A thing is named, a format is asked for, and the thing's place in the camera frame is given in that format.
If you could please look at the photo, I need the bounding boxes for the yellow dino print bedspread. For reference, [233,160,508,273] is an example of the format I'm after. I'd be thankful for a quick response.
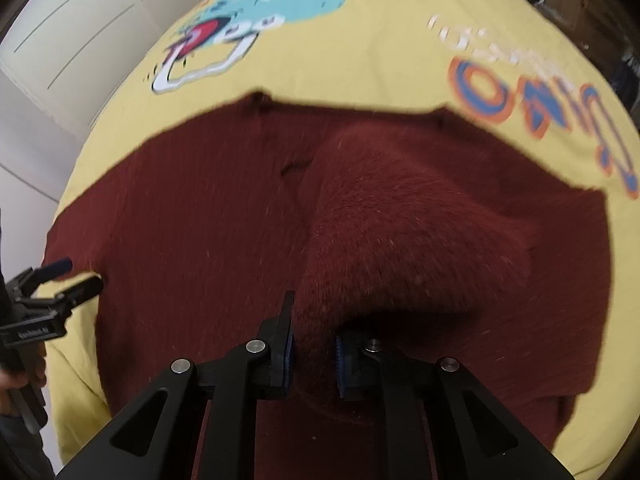
[54,0,639,479]

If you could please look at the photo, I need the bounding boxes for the person's left hand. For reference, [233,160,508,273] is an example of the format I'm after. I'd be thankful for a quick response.
[0,342,47,416]

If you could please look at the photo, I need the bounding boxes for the cardboard boxes pile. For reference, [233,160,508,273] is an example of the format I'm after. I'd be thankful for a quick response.
[537,0,640,106]

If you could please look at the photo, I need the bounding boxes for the dark red knit sweater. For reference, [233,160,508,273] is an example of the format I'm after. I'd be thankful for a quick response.
[46,93,611,479]

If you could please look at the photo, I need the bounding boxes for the white wardrobe doors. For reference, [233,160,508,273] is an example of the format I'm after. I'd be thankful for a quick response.
[1,0,202,140]

